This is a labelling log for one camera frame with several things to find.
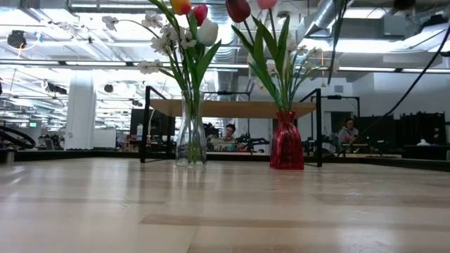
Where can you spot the white artificial tulip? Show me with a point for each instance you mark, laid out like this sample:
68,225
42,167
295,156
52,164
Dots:
207,32

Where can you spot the dark red artificial tulip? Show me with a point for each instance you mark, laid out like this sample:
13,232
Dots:
238,10

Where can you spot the yellow artificial tulip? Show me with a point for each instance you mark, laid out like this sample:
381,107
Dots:
181,6

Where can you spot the pink artificial tulip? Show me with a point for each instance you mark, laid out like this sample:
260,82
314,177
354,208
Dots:
266,3

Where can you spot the wooden shelf black legs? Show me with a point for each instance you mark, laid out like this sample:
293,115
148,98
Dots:
228,109

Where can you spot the person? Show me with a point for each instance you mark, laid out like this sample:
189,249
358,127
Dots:
230,131
348,133

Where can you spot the clear glass vase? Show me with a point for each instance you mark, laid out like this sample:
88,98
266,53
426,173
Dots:
191,140

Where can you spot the red glass vase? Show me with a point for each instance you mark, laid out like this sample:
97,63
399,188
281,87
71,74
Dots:
286,147

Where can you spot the black monitor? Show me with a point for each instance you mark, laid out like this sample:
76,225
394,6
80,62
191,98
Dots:
137,123

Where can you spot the white board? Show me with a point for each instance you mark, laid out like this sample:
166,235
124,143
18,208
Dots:
104,138

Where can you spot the white round column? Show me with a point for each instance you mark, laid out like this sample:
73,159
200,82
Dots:
81,112

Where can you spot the black cabinets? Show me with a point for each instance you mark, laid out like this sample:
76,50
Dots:
422,128

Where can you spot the silver spiral duct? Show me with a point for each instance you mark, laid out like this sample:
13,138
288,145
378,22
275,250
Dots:
225,56

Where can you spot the silver air duct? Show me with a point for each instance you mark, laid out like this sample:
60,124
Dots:
323,15

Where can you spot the black aluminium table frame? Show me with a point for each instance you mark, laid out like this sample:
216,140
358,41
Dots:
70,154

